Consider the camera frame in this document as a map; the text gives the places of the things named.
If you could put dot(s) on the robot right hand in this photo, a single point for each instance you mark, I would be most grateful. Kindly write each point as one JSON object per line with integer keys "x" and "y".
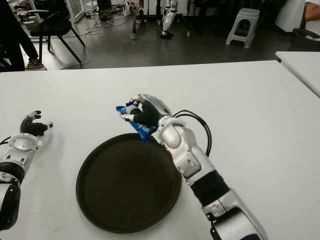
{"x": 150, "y": 111}

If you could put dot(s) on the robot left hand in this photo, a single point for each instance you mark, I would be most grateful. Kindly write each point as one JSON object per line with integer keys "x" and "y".
{"x": 31, "y": 127}

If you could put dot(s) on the blue Oreo cookie pack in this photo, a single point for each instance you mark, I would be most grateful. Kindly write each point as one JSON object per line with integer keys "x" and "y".
{"x": 143, "y": 130}

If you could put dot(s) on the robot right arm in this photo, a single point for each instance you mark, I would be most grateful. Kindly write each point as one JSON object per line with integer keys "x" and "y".
{"x": 195, "y": 165}

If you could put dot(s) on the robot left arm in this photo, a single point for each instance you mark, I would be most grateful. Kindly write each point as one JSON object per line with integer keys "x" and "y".
{"x": 13, "y": 160}

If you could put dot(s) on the round dark brown tray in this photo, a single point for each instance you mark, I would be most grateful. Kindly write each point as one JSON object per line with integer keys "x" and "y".
{"x": 125, "y": 185}

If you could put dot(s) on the white humanoid robot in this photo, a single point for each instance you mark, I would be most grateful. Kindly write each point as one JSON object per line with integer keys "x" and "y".
{"x": 167, "y": 18}

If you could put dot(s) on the person in black clothes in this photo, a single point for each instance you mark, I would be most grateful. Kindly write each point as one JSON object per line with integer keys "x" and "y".
{"x": 17, "y": 32}

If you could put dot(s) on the black chair with grey armrests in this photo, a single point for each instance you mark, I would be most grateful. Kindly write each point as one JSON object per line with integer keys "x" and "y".
{"x": 56, "y": 26}

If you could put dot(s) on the white bag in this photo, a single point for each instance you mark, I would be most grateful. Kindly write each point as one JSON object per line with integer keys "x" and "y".
{"x": 129, "y": 8}

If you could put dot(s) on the white framed panel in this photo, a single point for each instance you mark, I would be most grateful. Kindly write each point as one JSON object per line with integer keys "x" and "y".
{"x": 76, "y": 11}

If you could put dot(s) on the white plastic stool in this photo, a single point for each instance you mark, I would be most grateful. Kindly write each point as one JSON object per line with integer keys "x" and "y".
{"x": 243, "y": 27}

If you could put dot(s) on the black padded chair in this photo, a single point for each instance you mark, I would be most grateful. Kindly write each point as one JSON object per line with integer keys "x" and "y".
{"x": 303, "y": 40}

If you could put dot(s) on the person in white shirt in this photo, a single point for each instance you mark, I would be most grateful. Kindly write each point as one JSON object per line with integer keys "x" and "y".
{"x": 312, "y": 10}

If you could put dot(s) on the black wheeled metal frame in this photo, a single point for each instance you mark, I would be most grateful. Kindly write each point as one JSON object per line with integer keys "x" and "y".
{"x": 133, "y": 22}

